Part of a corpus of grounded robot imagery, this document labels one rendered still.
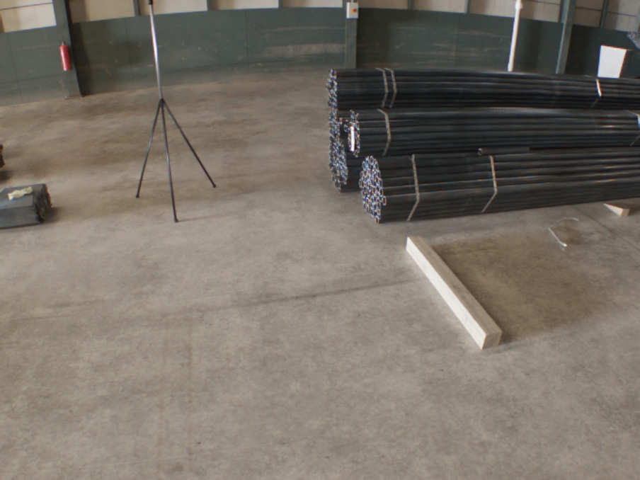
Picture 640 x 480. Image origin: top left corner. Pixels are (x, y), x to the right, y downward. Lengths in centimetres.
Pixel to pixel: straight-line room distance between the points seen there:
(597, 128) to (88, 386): 407
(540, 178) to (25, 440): 367
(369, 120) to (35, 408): 254
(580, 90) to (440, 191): 195
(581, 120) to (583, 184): 53
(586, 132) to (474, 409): 269
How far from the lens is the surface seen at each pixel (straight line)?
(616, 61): 1302
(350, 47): 1008
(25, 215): 396
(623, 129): 441
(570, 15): 1312
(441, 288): 257
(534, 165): 367
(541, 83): 425
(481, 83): 387
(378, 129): 300
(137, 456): 191
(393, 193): 303
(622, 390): 241
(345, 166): 351
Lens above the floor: 151
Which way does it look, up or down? 30 degrees down
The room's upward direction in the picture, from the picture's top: straight up
